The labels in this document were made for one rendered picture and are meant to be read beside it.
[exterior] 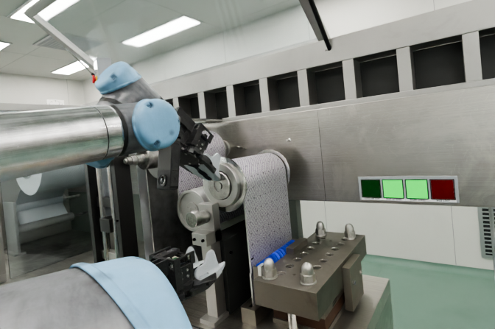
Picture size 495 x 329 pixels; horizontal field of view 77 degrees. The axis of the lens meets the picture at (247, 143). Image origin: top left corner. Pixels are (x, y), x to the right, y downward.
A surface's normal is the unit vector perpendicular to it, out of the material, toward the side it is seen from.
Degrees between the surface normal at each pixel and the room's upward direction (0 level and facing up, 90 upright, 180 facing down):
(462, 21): 90
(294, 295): 90
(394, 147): 90
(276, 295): 90
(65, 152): 117
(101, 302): 32
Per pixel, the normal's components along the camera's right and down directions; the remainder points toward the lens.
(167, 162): -0.60, -0.12
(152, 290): 0.22, -0.85
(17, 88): 0.82, -0.07
